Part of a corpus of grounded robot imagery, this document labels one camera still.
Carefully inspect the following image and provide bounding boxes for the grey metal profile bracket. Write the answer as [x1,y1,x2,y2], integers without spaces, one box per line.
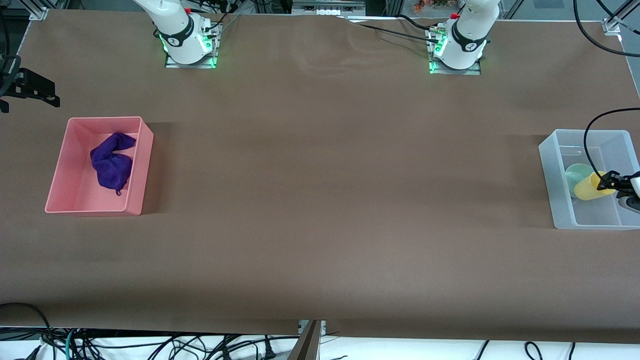
[289,320,327,360]

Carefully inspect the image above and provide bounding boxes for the thick black floor cable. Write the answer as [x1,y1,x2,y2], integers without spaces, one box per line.
[0,302,53,351]

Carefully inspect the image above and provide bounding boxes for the black looping gripper cable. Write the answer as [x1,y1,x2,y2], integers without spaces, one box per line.
[584,107,640,177]

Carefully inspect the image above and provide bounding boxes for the pink plastic bin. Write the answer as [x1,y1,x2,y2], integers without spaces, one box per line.
[44,116,155,217]

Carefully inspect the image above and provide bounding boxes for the translucent white plastic bin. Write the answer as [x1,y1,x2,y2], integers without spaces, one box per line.
[538,128,640,231]

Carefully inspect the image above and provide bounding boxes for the green cup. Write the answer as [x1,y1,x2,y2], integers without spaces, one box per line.
[565,163,593,200]

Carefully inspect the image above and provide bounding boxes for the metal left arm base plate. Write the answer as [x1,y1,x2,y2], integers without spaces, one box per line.
[426,27,482,76]

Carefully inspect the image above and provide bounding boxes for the purple microfibre cloth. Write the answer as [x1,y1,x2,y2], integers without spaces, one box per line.
[90,131,137,196]

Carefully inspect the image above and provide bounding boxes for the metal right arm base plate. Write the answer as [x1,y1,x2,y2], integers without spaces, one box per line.
[165,22,223,70]

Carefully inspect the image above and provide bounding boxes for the yellow plastic cup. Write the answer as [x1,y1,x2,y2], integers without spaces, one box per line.
[573,171,617,201]

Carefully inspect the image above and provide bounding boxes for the silver metal box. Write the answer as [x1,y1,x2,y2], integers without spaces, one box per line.
[291,0,367,16]

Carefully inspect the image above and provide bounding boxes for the black cable across table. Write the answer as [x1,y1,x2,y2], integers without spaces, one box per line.
[345,14,441,43]

